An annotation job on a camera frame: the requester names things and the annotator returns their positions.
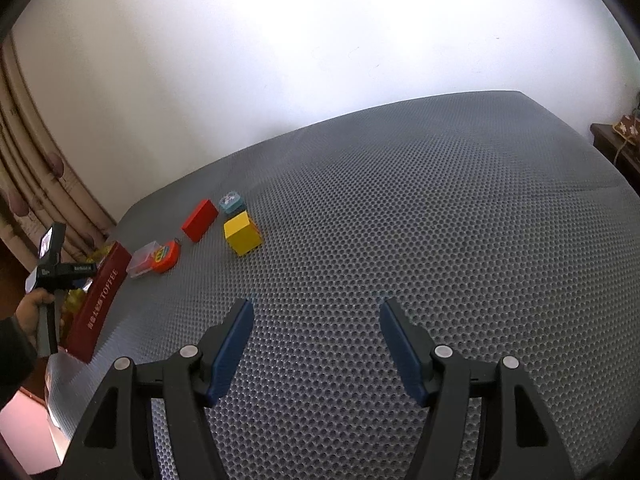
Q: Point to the small teal tin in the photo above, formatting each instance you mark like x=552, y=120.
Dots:
x=231, y=202

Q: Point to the red floral pouch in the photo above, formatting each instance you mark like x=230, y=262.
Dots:
x=629, y=129

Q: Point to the person's left hand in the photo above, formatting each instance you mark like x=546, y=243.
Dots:
x=32, y=312

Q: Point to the yellow wooden cube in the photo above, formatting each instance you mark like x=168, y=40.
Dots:
x=240, y=230

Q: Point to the clear box with pink contents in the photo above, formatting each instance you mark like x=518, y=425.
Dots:
x=141, y=262

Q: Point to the orange round tape measure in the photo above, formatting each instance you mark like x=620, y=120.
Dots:
x=166, y=256

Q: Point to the beige patterned curtain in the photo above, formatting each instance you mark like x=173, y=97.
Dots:
x=45, y=175

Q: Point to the red wooden block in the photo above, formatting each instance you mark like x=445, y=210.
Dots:
x=200, y=220

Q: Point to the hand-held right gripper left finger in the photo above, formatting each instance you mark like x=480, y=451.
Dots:
x=232, y=350

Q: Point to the grey mesh mat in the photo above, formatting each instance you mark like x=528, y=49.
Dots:
x=425, y=210

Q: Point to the dark wooden nightstand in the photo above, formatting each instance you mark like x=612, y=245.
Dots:
x=617, y=147

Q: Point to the red and gold tin box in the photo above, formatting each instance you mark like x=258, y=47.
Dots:
x=100, y=300

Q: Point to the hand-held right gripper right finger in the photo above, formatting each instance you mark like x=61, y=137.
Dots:
x=402, y=350

